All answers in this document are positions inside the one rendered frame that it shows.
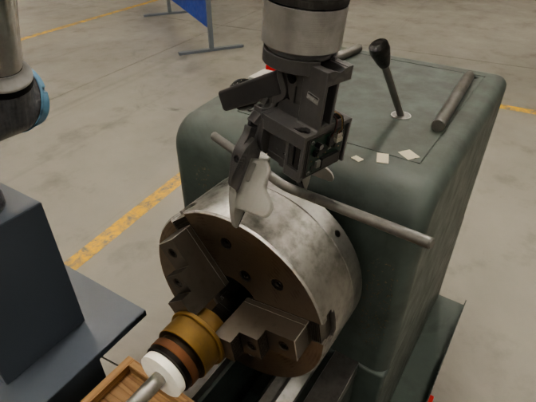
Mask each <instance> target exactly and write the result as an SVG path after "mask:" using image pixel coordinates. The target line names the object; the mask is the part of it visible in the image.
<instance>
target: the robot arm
mask: <svg viewBox="0 0 536 402"><path fill-rule="evenodd" d="M349 2H350V0H264V7H263V18H262V38H261V39H262V41H263V42H264V43H263V51H262V60H263V61H264V63H265V64H266V65H268V66H269V67H271V68H272V69H275V70H274V71H272V72H269V73H266V74H263V75H261V76H259V77H255V78H253V79H250V80H249V79H246V78H241V79H238V80H236V81H234V82H233V83H232V84H231V85H230V87H229V88H226V89H223V90H220V91H219V99H220V101H221V104H222V107H223V110H225V111H228V110H231V109H234V108H236V109H238V110H242V111H246V110H249V109H252V108H254V110H253V111H252V112H251V114H250V115H249V116H248V118H247V119H248V124H245V125H244V129H243V131H242V135H241V136H240V137H239V139H238V141H237V143H236V145H235V146H234V150H233V152H232V156H231V163H230V170H229V177H228V184H229V209H230V216H231V224H232V226H233V227H235V228H238V226H239V224H240V223H241V221H242V217H243V216H244V213H245V212H244V211H247V212H249V213H251V214H254V215H257V216H260V217H262V218H266V217H268V216H270V214H271V212H272V210H273V207H274V204H273V201H272V199H271V197H270V195H269V193H268V191H267V189H266V183H267V180H268V179H269V176H270V164H269V162H268V161H267V160H265V159H259V156H260V152H261V151H262V152H264V153H267V155H268V156H269V157H270V158H272V159H273V160H275V161H277V162H278V163H279V165H280V166H281V167H283V173H284V174H285V175H287V176H289V177H290V178H291V179H293V180H294V181H296V182H297V184H298V186H299V187H302V188H305V189H307V187H308V185H309V180H310V176H311V175H314V176H316V177H318V178H321V179H325V180H327V181H330V182H331V181H333V179H334V177H333V173H332V172H331V171H330V170H329V169H328V168H327V167H328V166H329V165H331V164H334V163H336V162H337V161H338V160H340V161H342V160H343V157H344V154H345V147H346V143H347V139H348V136H349V129H350V125H351V122H352V117H350V116H347V115H345V114H344V113H342V112H339V111H338V110H336V109H335V105H336V101H337V94H338V89H339V84H340V83H341V82H344V81H347V80H350V79H351V77H352V73H353V66H354V65H353V64H350V63H348V62H347V61H343V60H341V59H339V58H337V56H338V50H340V49H341V45H342V40H343V36H344V31H345V23H346V18H347V14H348V9H349ZM259 101H260V103H257V102H259ZM48 114H49V95H48V92H46V91H45V84H44V82H43V81H42V79H41V78H40V77H39V75H38V74H37V73H36V72H35V71H34V70H33V69H31V67H30V66H29V65H28V64H27V63H26V62H25V61H23V60H22V45H21V36H20V26H19V17H18V1H17V0H0V141H3V140H5V139H8V138H10V137H12V136H15V135H17V134H19V133H23V132H28V131H29V130H31V129H33V128H34V127H36V126H38V125H39V124H41V123H43V122H44V121H45V119H46V118H47V116H48ZM260 150H261V151H260Z"/></svg>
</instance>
